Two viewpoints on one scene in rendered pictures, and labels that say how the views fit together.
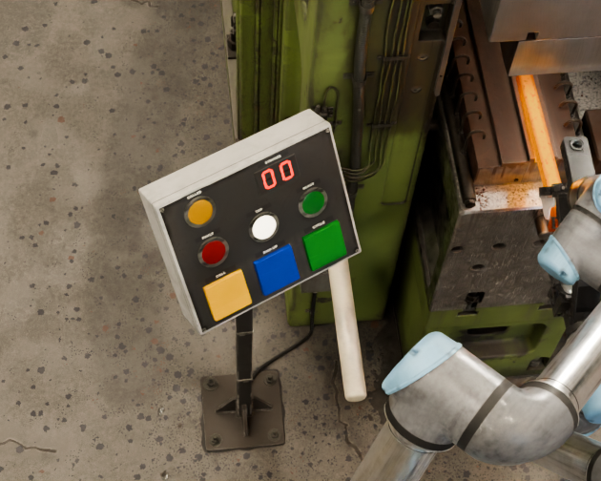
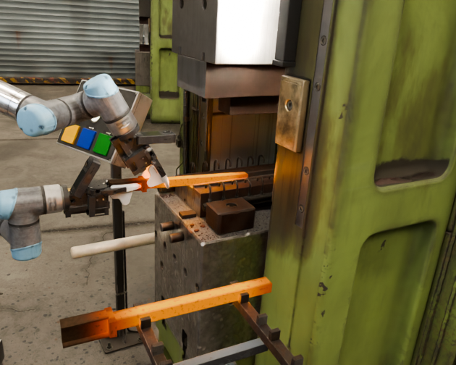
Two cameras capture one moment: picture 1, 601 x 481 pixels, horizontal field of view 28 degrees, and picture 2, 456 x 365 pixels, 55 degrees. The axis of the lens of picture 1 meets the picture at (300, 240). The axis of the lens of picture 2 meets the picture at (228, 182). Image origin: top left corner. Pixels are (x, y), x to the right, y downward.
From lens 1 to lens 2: 2.39 m
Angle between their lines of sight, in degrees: 62
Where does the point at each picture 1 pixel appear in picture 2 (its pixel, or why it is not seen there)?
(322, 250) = (100, 144)
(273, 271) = (84, 136)
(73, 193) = not seen: hidden behind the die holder
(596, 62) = (197, 85)
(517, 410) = not seen: outside the picture
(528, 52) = (180, 64)
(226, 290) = (70, 129)
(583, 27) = (191, 47)
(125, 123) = not seen: hidden behind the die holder
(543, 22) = (182, 38)
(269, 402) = (127, 341)
